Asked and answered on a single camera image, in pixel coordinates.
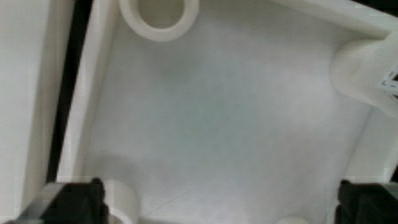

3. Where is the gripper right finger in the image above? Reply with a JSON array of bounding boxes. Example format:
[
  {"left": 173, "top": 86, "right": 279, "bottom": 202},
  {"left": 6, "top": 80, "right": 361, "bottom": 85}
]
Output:
[{"left": 336, "top": 180, "right": 398, "bottom": 224}]

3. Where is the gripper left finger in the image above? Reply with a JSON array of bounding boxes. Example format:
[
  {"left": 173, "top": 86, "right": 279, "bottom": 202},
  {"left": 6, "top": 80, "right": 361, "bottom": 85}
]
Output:
[{"left": 14, "top": 178, "right": 110, "bottom": 224}]

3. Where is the white square tabletop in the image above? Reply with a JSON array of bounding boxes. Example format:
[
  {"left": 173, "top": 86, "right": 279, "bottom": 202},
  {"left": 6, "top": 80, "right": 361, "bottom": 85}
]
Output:
[{"left": 59, "top": 0, "right": 398, "bottom": 224}]

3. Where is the white table leg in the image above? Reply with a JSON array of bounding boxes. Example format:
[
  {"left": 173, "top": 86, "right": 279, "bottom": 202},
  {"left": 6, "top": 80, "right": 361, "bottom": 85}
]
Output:
[{"left": 331, "top": 32, "right": 398, "bottom": 119}]

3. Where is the white U-shaped obstacle fence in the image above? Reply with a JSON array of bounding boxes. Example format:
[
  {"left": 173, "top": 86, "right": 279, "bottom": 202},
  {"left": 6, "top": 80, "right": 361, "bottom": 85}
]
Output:
[{"left": 0, "top": 0, "right": 75, "bottom": 224}]

